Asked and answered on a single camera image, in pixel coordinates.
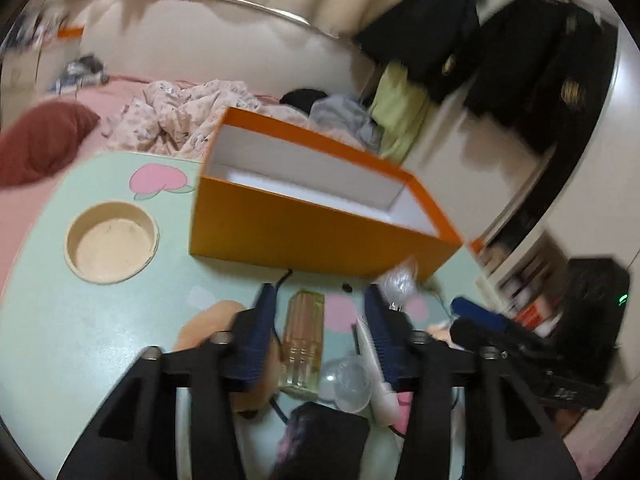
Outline beige plush doll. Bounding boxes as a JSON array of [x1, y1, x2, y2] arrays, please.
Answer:
[[172, 300, 282, 413]]

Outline white cosmetic tube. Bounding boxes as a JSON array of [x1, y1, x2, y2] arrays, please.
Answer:
[[355, 316, 400, 427]]

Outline clear plastic bubble bag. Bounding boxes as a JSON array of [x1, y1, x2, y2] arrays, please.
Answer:
[[374, 257, 419, 311]]

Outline mint green lap table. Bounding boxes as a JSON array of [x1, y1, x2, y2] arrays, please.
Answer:
[[0, 149, 497, 480]]

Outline orange cardboard storage box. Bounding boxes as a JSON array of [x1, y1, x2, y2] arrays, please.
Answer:
[[190, 108, 463, 278]]

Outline lime green garment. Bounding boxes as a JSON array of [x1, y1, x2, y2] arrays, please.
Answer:
[[369, 62, 435, 165]]

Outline pink floral duvet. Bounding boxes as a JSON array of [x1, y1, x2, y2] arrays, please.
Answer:
[[102, 79, 363, 160]]

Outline grey hoodie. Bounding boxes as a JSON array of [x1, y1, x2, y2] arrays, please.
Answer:
[[309, 94, 383, 153]]

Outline black garment on bed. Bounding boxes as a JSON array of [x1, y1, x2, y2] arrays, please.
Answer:
[[279, 88, 329, 115]]

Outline dark red pillow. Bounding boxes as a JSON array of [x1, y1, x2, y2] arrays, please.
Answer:
[[0, 100, 100, 188]]

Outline black hanging clothes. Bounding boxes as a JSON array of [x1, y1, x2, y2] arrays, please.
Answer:
[[355, 0, 616, 155]]

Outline striped clothes pile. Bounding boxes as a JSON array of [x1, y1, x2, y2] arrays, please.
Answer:
[[48, 54, 110, 94]]

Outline orange box on cabinet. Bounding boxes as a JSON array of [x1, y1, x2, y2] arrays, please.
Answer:
[[56, 26, 85, 40]]

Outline black charging cable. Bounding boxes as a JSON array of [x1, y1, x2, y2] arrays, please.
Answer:
[[267, 268, 296, 426]]

